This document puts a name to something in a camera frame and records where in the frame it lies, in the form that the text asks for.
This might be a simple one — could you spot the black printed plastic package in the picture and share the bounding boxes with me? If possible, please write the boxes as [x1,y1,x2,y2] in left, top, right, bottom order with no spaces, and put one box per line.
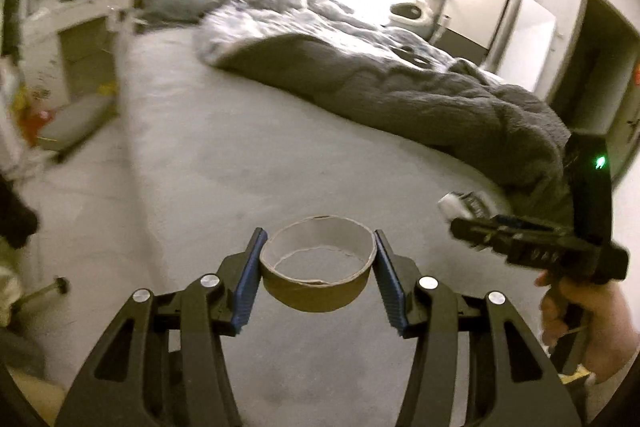
[437,191,499,221]

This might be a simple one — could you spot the brown cardboard tape roll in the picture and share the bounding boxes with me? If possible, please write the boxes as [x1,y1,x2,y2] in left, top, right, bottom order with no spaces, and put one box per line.
[259,215,378,313]

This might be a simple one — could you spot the person's right hand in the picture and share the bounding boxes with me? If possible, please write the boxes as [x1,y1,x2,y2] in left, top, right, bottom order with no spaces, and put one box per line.
[559,277,639,391]

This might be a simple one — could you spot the dark grey fleece blanket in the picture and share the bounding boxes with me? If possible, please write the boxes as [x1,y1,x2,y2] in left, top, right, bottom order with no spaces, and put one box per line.
[207,32,573,225]

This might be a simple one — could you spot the beige hanging garment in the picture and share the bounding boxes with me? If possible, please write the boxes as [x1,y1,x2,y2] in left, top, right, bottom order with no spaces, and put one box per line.
[0,239,24,327]

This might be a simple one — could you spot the black headphones on bed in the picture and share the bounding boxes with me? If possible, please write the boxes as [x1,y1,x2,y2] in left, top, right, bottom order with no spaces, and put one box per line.
[390,46,434,69]

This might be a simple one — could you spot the black hanging garment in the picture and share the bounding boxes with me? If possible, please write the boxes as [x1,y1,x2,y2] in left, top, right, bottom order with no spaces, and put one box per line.
[0,176,39,249]

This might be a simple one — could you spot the white cat bed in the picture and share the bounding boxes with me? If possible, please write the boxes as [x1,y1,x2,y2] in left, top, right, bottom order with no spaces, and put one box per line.
[388,1,435,39]

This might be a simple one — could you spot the grey cushioned stool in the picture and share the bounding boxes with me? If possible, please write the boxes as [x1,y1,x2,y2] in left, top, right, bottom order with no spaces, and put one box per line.
[36,93,116,161]

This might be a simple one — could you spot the blue white patterned duvet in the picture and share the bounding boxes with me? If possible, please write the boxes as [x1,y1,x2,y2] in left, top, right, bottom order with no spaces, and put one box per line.
[192,0,507,80]

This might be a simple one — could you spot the grey blue pillow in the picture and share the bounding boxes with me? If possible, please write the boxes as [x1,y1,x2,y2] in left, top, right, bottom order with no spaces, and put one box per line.
[140,0,224,25]

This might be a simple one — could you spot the white dressing table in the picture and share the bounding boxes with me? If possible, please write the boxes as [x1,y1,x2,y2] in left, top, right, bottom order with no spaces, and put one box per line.
[20,0,134,108]

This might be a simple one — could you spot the dark doorway frame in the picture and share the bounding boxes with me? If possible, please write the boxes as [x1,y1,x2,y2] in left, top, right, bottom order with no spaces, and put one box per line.
[549,0,639,184]

